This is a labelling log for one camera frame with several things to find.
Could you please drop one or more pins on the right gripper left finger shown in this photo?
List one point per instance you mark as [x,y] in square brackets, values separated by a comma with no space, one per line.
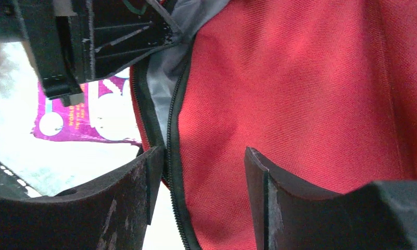
[109,212]

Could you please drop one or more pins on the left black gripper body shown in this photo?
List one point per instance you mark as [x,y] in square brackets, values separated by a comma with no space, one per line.
[56,36]

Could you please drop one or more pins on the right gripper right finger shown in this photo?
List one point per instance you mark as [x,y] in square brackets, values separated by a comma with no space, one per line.
[289,212]

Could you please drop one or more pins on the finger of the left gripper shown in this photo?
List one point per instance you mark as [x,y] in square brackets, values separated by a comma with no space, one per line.
[109,36]

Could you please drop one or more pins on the purple sticker book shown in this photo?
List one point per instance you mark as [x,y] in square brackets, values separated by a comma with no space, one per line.
[105,116]

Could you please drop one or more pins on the red student backpack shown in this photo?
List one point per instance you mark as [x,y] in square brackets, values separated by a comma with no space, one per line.
[325,89]

